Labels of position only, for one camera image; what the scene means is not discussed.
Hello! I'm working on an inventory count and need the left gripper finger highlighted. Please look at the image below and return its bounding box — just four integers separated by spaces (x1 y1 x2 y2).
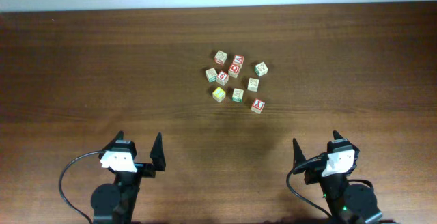
106 130 124 148
150 132 166 171

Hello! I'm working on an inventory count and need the red letter Y block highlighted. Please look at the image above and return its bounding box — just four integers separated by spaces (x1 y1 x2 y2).
251 98 265 114

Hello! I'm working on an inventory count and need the snail picture block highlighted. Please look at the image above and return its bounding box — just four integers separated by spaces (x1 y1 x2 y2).
247 78 259 92

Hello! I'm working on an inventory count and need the block with green Z side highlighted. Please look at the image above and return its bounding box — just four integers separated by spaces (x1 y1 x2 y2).
255 62 268 76

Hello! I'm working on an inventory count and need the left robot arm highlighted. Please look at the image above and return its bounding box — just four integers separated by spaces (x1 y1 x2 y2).
90 131 166 224

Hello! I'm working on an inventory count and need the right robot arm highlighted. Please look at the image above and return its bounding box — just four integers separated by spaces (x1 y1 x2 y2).
286 130 383 224

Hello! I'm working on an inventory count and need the yellow number 1 block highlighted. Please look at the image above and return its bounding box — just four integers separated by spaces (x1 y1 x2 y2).
212 87 226 102

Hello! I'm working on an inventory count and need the butterfly block green side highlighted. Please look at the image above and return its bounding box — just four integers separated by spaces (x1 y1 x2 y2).
232 88 244 102

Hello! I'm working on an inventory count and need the red number 6 block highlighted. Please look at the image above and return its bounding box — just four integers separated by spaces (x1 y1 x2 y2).
216 70 229 86

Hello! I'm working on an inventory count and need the red letter Q block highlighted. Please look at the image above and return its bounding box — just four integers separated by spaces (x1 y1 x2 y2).
228 64 241 78

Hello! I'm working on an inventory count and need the red letter A block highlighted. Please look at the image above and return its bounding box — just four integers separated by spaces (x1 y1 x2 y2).
232 55 244 67

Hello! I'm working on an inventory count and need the block with red C side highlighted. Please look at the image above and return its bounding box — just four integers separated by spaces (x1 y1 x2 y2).
214 51 227 65

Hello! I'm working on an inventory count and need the left black cable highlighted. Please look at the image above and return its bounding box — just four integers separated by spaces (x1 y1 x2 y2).
58 150 105 224

